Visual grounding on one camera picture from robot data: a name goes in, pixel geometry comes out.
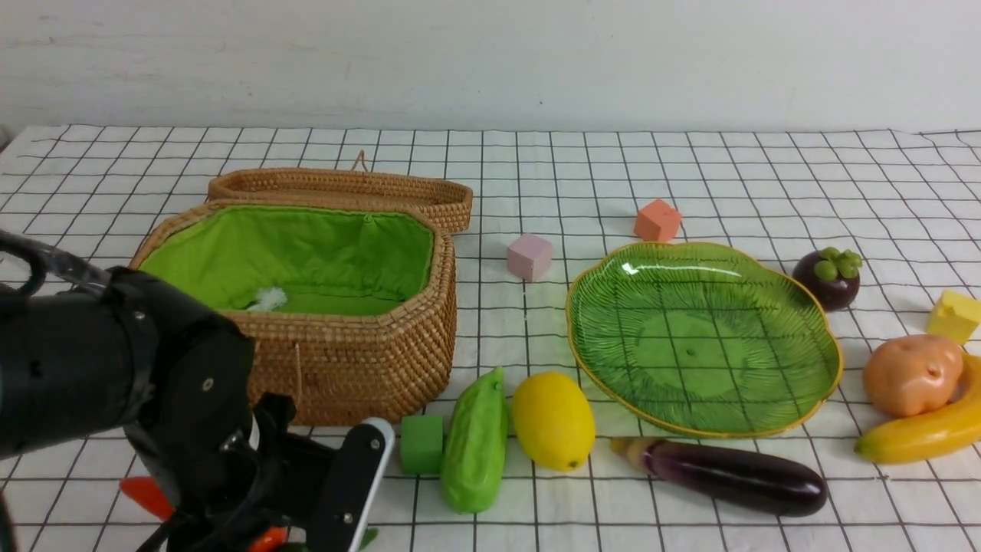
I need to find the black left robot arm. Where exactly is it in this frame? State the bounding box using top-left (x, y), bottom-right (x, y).
top-left (2, 267), bottom-right (333, 551)

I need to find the yellow lemon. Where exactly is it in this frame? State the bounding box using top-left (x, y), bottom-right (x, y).
top-left (511, 371), bottom-right (596, 472)

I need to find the dark purple mangosteen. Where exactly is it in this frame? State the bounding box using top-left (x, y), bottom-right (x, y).
top-left (791, 247), bottom-right (863, 312)

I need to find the white checkered tablecloth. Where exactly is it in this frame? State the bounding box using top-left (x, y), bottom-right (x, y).
top-left (1, 126), bottom-right (980, 551)

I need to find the pink foam cube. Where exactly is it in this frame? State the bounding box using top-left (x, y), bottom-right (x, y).
top-left (506, 233), bottom-right (553, 281)

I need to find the purple eggplant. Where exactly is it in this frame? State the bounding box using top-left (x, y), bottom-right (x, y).
top-left (610, 437), bottom-right (829, 518)

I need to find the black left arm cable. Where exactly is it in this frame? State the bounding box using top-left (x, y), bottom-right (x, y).
top-left (0, 230), bottom-right (108, 300)

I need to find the green glass leaf plate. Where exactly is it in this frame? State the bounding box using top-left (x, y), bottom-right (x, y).
top-left (565, 241), bottom-right (845, 438)

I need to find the yellow banana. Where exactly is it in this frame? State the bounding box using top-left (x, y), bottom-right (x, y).
top-left (854, 353), bottom-right (980, 465)

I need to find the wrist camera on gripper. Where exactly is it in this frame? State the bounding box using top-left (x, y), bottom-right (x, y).
top-left (306, 417), bottom-right (395, 551)

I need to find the orange potato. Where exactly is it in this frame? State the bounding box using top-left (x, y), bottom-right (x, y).
top-left (862, 334), bottom-right (964, 417)

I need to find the green foam cube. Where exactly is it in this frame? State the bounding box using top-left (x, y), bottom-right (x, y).
top-left (399, 415), bottom-right (445, 475)

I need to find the yellow foam cube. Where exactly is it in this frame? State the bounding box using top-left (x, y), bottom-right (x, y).
top-left (926, 289), bottom-right (980, 346)

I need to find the woven wicker basket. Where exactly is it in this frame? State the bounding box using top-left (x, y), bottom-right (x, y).
top-left (130, 200), bottom-right (457, 426)

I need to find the orange foam cube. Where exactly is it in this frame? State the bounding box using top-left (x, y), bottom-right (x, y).
top-left (633, 199), bottom-right (682, 242)

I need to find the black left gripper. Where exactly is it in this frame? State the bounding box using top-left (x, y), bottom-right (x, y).
top-left (123, 269), bottom-right (346, 551)

